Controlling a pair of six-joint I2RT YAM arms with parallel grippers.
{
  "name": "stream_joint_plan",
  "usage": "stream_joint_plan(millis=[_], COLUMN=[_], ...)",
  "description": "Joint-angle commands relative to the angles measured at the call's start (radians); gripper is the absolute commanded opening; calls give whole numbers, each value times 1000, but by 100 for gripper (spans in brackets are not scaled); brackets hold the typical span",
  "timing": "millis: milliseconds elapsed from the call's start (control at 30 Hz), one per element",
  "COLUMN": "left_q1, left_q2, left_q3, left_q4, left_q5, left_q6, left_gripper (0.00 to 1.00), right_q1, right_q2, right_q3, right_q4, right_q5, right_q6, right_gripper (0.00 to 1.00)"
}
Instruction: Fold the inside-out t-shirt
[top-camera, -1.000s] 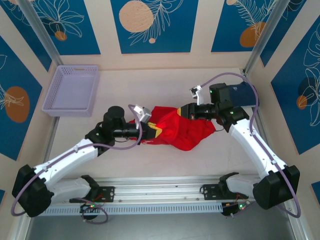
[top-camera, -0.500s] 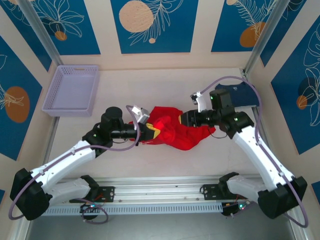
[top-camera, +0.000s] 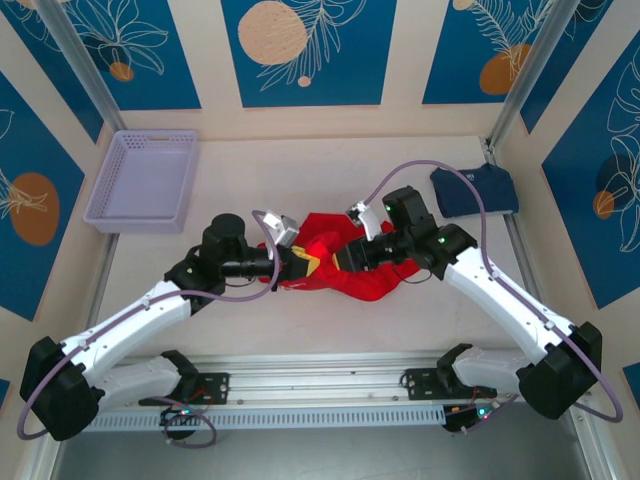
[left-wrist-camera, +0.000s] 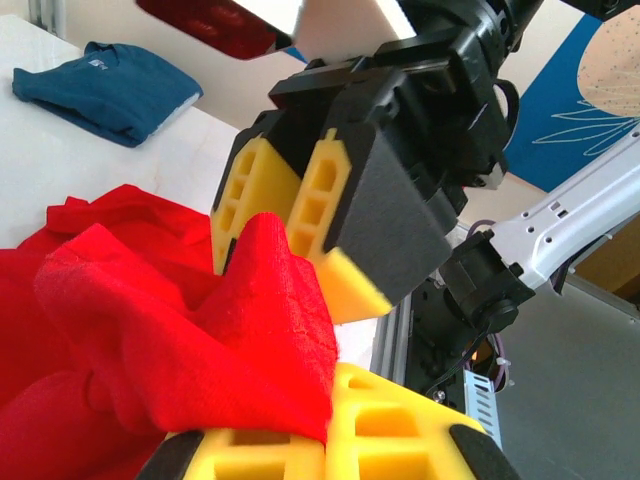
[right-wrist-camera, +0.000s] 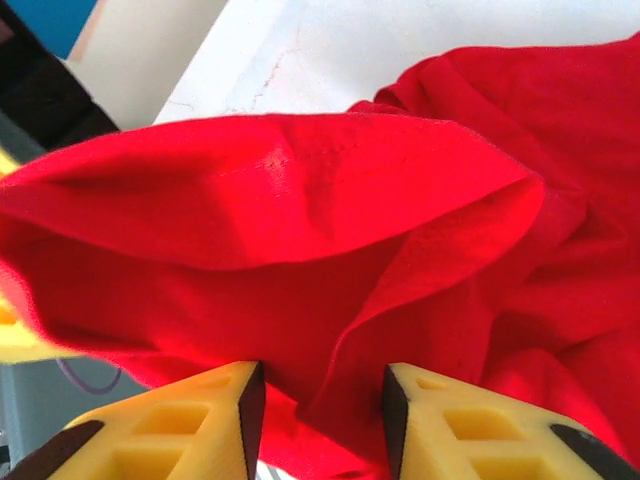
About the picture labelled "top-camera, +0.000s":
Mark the red t-shirt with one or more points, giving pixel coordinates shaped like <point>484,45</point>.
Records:
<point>360,287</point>

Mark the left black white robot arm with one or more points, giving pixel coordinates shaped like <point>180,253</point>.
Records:
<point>130,320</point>

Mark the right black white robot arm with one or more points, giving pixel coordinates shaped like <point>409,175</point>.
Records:
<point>505,305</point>

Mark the folded navy t-shirt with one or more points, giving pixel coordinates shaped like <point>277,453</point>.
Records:
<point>495,200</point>

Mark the lavender plastic basket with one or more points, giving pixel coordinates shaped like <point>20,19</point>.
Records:
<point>145,180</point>

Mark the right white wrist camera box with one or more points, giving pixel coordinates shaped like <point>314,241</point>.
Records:
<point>367,220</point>

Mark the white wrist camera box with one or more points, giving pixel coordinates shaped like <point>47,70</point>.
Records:
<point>282,227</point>
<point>367,220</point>

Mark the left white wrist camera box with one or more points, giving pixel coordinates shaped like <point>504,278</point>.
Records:
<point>282,227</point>

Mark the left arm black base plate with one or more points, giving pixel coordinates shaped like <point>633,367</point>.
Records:
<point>215,387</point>

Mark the blue floral wall panel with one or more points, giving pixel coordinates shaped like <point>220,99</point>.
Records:
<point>590,225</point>
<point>310,80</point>
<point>460,60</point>
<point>30,250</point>
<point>150,75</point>

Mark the aluminium mounting rail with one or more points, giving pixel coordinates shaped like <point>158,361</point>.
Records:
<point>320,372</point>

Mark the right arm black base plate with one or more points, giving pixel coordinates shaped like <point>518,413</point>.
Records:
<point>420,385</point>

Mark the aluminium frame post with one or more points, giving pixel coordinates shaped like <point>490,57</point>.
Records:
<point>531,65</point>
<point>85,65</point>

